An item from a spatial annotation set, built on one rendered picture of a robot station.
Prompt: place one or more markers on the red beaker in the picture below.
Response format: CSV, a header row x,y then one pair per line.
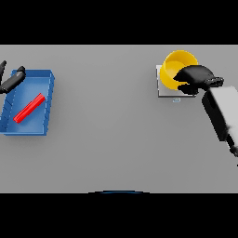
x,y
29,108

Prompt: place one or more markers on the blue tray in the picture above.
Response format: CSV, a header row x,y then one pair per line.
x,y
28,102

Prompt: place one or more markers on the pale square measuring scale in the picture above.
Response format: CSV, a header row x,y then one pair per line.
x,y
164,91

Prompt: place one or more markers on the yellow bowl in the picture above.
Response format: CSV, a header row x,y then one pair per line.
x,y
175,68

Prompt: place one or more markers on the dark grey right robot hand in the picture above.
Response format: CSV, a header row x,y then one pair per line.
x,y
195,76

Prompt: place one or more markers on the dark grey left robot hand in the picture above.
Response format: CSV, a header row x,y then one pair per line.
x,y
12,81

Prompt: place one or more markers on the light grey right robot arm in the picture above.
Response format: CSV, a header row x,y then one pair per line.
x,y
222,114

